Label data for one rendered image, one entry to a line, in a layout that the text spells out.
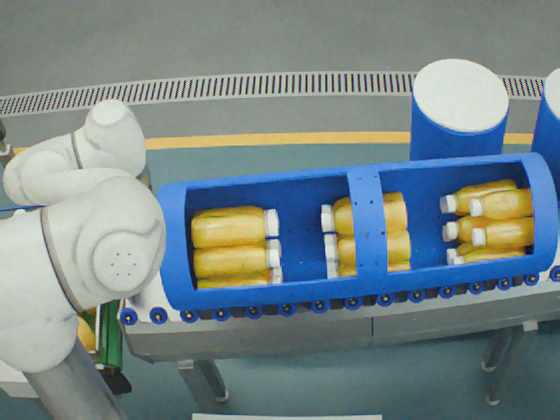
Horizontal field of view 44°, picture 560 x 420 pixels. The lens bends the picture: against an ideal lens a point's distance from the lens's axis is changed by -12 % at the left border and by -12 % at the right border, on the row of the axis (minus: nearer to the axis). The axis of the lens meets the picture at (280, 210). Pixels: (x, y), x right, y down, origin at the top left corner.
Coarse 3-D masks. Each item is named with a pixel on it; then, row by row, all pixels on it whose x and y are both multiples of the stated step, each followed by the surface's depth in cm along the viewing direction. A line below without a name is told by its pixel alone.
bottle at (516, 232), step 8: (488, 224) 164; (496, 224) 163; (504, 224) 162; (512, 224) 162; (520, 224) 162; (528, 224) 162; (488, 232) 163; (496, 232) 162; (504, 232) 162; (512, 232) 162; (520, 232) 161; (528, 232) 161; (488, 240) 163; (496, 240) 162; (504, 240) 162; (512, 240) 162; (520, 240) 162; (528, 240) 162; (496, 248) 164; (504, 248) 164
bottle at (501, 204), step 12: (492, 192) 164; (504, 192) 163; (516, 192) 163; (528, 192) 163; (480, 204) 164; (492, 204) 162; (504, 204) 162; (516, 204) 162; (528, 204) 162; (480, 216) 165; (492, 216) 163; (504, 216) 163; (516, 216) 163
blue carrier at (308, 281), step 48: (192, 192) 178; (240, 192) 179; (288, 192) 180; (336, 192) 180; (384, 192) 180; (432, 192) 181; (288, 240) 184; (384, 240) 156; (432, 240) 182; (192, 288) 160; (240, 288) 160; (288, 288) 161; (336, 288) 161; (384, 288) 163
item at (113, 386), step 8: (112, 368) 181; (104, 376) 176; (112, 376) 176; (120, 376) 177; (112, 384) 180; (120, 384) 180; (128, 384) 181; (0, 392) 189; (112, 392) 185; (120, 392) 185; (128, 392) 185; (32, 400) 194; (40, 400) 196; (40, 408) 199; (48, 416) 205
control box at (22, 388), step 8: (0, 360) 156; (0, 368) 155; (8, 368) 155; (0, 376) 154; (8, 376) 154; (16, 376) 154; (0, 384) 155; (8, 384) 155; (16, 384) 154; (24, 384) 154; (8, 392) 159; (16, 392) 159; (24, 392) 158; (32, 392) 158
